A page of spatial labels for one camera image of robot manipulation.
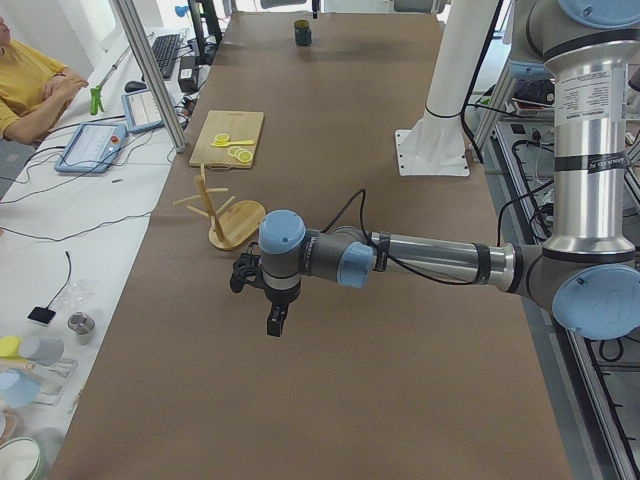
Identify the blue teach pendant far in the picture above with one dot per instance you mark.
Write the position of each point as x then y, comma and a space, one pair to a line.
141, 112

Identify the aluminium frame post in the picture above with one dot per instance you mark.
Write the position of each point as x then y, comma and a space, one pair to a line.
141, 48

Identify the yellow cup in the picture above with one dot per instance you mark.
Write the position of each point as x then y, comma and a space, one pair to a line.
9, 346

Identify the grey cup lying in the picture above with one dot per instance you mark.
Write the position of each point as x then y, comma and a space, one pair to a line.
42, 350

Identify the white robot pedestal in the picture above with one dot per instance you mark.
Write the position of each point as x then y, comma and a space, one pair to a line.
435, 145

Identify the clear plastic tray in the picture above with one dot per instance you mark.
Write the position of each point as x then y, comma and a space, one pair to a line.
52, 379

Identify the green rimmed bowl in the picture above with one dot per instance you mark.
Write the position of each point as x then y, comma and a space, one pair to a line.
22, 459

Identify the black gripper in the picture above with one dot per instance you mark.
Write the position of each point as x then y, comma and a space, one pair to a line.
280, 297

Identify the lemon slice end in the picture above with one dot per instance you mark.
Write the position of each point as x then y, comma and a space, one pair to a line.
246, 160

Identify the person in yellow shirt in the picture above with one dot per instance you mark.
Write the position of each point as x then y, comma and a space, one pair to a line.
35, 90

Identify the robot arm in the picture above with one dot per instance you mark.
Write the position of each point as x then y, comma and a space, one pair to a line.
584, 273

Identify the steel cup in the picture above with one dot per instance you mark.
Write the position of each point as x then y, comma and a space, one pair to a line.
83, 326

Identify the light blue cup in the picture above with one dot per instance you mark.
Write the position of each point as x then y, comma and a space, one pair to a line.
17, 388

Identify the brown table mat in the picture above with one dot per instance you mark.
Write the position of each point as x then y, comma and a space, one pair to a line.
402, 379

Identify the black computer mouse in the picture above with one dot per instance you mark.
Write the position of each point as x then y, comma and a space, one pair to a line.
134, 86

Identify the blue teach pendant near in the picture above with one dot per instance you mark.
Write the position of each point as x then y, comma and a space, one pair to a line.
93, 148

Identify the black keyboard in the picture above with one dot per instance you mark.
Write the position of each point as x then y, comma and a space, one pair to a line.
165, 51

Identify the black power adapter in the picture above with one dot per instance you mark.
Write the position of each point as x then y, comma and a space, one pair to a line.
188, 77

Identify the green grabber tool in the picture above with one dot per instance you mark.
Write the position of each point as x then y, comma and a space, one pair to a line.
96, 104

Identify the wooden cup rack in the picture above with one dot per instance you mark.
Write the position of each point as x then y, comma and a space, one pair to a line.
232, 223

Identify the lemon slice under knife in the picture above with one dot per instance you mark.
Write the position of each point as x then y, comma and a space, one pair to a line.
221, 139

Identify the blue teach pendant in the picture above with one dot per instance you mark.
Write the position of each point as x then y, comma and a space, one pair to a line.
93, 148
141, 112

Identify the small black pad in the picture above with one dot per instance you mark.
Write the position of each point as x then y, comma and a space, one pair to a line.
42, 315

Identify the teal mug yellow inside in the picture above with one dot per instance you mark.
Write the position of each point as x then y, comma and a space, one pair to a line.
302, 33

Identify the yellow plastic knife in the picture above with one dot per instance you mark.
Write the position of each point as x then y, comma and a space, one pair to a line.
237, 143

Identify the lemon slice middle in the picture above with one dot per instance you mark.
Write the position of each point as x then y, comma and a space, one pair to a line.
241, 153

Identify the wooden cutting board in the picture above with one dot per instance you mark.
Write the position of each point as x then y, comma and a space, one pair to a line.
240, 125

